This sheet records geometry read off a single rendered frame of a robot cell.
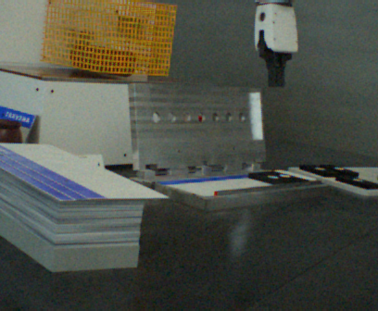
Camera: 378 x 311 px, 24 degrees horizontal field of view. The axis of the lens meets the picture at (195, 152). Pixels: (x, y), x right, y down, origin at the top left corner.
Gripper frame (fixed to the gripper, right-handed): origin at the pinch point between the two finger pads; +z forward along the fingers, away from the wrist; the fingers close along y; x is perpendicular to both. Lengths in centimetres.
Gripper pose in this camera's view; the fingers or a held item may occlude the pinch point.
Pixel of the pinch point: (276, 77)
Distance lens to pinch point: 189.2
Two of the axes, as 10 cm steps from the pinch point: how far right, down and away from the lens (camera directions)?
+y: 6.4, -0.3, 7.7
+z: 0.3, 10.0, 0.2
